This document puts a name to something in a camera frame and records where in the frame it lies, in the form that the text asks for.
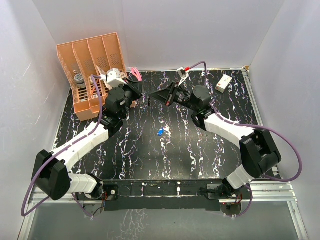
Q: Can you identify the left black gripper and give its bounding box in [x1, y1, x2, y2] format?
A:
[116, 78, 143, 120]

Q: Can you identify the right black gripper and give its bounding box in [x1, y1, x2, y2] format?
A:
[149, 80, 199, 112]

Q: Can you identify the pink lanyard strap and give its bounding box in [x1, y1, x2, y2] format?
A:
[131, 66, 143, 82]

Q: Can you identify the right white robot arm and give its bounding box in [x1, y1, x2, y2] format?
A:
[149, 82, 282, 199]

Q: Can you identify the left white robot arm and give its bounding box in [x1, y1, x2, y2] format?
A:
[32, 79, 144, 201]

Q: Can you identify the white packaged card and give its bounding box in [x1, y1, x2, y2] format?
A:
[96, 65, 107, 81]

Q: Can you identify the blue key tag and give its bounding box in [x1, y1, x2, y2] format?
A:
[157, 128, 165, 137]

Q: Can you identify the small white beige box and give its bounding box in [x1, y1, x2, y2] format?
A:
[89, 75, 96, 84]

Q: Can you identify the orange perforated file organizer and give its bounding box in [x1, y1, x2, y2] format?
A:
[56, 32, 126, 122]

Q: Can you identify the grey round canister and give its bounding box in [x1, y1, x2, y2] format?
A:
[73, 70, 86, 89]

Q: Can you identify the white red small box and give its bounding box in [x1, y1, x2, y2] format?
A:
[215, 74, 233, 93]

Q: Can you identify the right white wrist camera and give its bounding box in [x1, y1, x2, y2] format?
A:
[177, 67, 190, 86]

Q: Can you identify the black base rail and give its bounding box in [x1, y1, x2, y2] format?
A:
[84, 180, 252, 215]

